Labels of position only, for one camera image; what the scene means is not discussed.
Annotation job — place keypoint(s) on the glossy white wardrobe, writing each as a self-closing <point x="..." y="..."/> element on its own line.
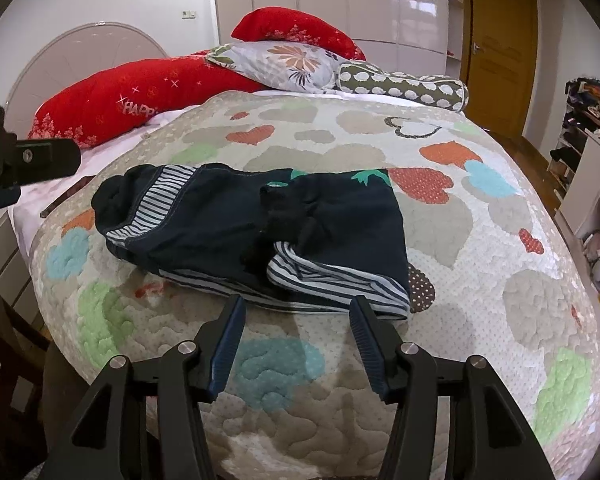
<point x="416" y="36"/>

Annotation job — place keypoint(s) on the wooden door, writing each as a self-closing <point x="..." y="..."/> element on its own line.
<point x="502" y="40"/>

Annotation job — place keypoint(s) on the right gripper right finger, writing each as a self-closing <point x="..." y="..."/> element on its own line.
<point x="489" y="436"/>

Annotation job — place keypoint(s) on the wall switch plate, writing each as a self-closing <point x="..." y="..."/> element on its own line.
<point x="189" y="15"/>

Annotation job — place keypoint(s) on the small red pillow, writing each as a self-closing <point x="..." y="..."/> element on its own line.
<point x="278" y="23"/>

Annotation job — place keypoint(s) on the dark navy striped pants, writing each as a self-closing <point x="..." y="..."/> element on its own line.
<point x="283" y="239"/>

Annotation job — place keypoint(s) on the round pink headboard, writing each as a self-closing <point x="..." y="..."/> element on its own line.
<point x="71" y="57"/>

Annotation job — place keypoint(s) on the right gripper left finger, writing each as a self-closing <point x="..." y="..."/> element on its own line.
<point x="106" y="435"/>

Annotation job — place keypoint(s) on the white shelf unit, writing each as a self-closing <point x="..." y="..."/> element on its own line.
<point x="575" y="165"/>

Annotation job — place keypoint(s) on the large red pillow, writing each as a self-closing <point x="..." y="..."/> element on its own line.
<point x="109" y="103"/>

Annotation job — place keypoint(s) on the grey floral pillow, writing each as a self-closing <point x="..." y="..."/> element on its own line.
<point x="280" y="65"/>

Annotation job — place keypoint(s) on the olive white dotted bolster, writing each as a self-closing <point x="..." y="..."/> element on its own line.
<point x="361" y="77"/>

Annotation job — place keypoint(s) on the grey bedside drawer cabinet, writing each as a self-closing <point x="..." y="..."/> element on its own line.
<point x="16" y="287"/>

